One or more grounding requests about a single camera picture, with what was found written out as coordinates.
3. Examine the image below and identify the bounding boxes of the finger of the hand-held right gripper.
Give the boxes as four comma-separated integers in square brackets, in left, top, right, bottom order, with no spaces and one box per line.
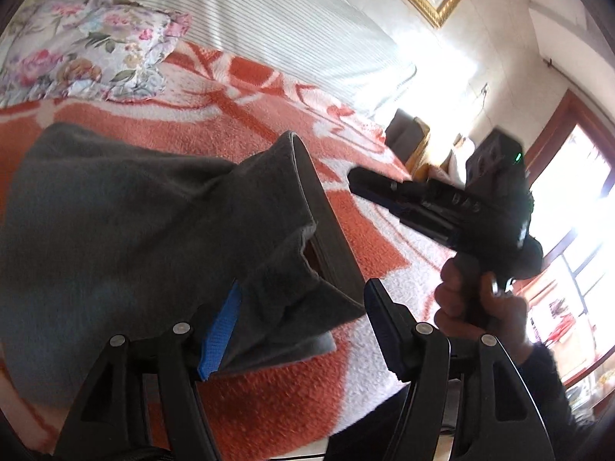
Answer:
[389,202,462,250]
[348,167,429,205]

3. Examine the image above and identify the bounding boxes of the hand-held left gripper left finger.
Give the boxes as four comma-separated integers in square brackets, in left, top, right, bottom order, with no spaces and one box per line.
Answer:
[53,281,242,461]

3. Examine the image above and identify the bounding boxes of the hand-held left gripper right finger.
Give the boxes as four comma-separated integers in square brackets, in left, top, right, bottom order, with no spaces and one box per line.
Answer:
[362,277,553,461]

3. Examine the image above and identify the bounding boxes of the grey fleece pants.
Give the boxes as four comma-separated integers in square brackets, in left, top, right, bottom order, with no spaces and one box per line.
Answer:
[0,122,368,406]

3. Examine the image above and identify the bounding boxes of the person's right forearm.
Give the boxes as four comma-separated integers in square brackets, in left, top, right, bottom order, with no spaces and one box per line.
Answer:
[516,341,597,461]

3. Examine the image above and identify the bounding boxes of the person's right hand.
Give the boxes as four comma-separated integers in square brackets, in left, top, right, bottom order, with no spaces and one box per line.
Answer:
[432,254,534,347]

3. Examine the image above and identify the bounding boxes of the grey wooden armchair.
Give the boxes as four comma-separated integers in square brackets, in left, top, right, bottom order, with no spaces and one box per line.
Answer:
[384,108,476,183]

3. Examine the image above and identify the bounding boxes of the orange and white blanket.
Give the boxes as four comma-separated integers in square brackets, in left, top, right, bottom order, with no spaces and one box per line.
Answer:
[0,41,462,457]

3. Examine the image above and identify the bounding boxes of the dark cloth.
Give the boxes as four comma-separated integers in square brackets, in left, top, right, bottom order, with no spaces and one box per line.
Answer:
[307,384,462,461]

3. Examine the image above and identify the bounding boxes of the white striped bedding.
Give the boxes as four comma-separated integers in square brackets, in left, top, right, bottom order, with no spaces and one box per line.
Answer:
[33,0,419,121]

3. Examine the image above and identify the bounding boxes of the floral pillow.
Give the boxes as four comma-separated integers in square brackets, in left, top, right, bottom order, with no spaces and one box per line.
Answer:
[0,0,193,109]

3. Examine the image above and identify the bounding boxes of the brown window frame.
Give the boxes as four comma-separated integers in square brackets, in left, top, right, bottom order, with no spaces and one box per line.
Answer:
[521,89,615,390]

